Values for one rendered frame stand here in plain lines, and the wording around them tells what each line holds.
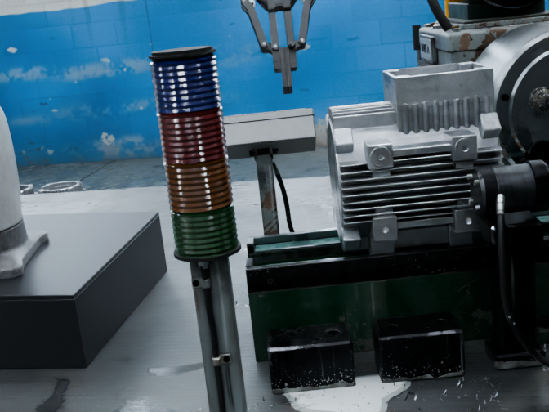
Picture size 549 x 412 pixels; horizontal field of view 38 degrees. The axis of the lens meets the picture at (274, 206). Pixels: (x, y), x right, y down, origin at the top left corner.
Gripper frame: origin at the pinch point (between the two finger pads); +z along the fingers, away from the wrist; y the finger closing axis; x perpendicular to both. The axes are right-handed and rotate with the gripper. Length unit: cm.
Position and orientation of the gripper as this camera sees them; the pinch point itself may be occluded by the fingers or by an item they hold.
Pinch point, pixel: (286, 70)
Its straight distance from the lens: 130.9
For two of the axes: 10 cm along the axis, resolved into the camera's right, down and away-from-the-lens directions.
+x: 0.3, 2.4, 9.7
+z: 1.0, 9.7, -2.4
